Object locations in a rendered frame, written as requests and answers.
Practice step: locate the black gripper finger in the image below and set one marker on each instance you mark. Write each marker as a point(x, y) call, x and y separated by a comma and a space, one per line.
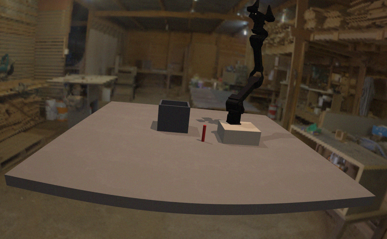
point(256, 4)
point(269, 12)

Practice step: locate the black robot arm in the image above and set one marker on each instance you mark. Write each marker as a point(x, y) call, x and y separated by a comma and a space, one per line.
point(234, 104)

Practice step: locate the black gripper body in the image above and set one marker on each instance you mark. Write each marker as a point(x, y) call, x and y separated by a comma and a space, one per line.
point(260, 17)

